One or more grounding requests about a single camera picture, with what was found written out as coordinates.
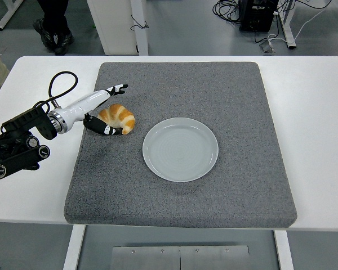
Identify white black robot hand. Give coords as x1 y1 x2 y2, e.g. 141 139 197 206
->
48 83 129 136

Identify golden croissant bread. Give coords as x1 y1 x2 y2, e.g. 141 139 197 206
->
97 103 136 136

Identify pale grey round plate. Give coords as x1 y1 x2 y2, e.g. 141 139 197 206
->
142 117 220 183

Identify grey metal plate with screws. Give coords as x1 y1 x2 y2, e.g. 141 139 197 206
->
112 245 250 270

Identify person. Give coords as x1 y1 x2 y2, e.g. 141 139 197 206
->
33 0 74 56

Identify grey speckled mat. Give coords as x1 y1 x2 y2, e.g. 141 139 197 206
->
63 61 298 229

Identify white desk foot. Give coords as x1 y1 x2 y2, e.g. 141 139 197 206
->
0 0 25 31

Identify white table leg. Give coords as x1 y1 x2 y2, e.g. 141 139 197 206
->
62 224 87 270
273 229 295 270

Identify clear floor socket cover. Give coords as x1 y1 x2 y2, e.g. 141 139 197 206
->
259 38 277 54

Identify black computer box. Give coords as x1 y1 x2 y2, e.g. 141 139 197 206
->
238 0 279 32

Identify white desk leg with foot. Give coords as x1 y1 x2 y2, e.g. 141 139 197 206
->
278 0 298 49

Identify white desk post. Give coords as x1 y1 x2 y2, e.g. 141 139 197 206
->
130 0 149 56

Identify thin black cable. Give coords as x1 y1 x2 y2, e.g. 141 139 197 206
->
130 13 150 32

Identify black coiled floor cables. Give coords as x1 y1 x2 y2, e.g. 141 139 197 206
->
212 0 242 25

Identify white floor cable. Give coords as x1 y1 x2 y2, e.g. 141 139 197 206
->
266 5 335 46

